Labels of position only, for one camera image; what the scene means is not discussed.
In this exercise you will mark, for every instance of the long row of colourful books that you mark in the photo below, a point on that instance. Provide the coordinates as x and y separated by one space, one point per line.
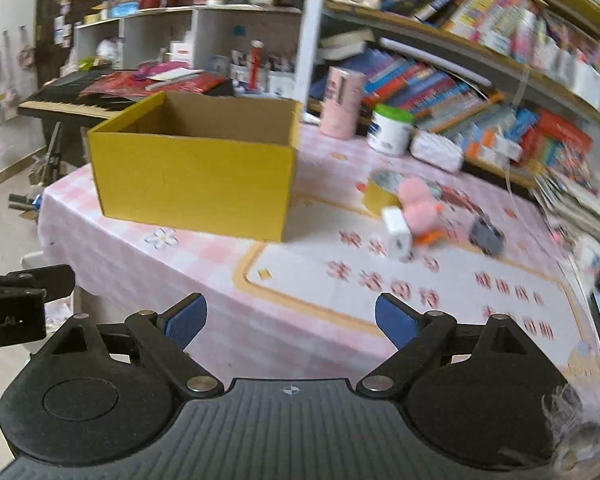
480 15

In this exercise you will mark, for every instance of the white staples box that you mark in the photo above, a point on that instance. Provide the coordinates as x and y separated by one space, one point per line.
397 232

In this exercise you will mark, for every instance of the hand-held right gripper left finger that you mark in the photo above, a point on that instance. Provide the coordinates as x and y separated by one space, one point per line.
186 320

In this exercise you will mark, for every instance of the stack of papers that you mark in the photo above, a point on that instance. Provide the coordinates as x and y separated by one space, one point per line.
580 210

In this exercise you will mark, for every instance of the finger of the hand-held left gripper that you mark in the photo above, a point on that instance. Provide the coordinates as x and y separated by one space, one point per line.
35 280

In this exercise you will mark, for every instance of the pink checkered tablecloth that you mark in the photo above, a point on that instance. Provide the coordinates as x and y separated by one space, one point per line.
145 270

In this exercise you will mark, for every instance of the pink plush toy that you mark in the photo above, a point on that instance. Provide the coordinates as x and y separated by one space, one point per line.
420 207

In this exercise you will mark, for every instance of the wooden bookshelf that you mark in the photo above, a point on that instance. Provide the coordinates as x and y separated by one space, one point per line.
415 22

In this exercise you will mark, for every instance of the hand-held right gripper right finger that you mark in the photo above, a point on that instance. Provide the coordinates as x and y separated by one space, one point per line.
395 321

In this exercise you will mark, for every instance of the white shelf unit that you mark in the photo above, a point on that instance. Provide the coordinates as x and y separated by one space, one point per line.
215 25

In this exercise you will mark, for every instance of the cartoon print desk mat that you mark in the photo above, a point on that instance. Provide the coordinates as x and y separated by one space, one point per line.
360 290

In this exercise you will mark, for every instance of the red tube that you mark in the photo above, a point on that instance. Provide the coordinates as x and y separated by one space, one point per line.
256 62

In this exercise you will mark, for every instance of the white storage boxes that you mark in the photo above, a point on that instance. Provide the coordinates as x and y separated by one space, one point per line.
577 75

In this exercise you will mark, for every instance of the pink cylinder container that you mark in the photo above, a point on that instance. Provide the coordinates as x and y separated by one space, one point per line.
342 105

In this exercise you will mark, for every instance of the yellow cardboard box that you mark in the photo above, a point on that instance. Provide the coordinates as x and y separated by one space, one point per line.
195 185

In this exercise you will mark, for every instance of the red packets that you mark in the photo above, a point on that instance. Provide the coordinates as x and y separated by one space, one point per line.
130 82

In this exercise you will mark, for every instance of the fluffy grey cloth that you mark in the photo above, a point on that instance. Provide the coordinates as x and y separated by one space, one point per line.
577 430

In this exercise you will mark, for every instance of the black piano keyboard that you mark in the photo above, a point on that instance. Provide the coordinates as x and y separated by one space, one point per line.
60 97

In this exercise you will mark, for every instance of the white quilted pouch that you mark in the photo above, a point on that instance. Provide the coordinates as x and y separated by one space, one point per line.
437 150

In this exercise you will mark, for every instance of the yellow tape roll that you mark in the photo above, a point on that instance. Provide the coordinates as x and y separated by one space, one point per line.
377 192

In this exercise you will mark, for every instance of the red boxed book set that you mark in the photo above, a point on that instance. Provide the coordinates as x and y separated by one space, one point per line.
562 140

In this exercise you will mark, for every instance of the leaning row of books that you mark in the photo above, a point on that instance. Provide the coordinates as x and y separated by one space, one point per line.
420 90

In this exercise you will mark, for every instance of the white jar green lid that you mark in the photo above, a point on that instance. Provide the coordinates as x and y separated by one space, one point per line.
390 132

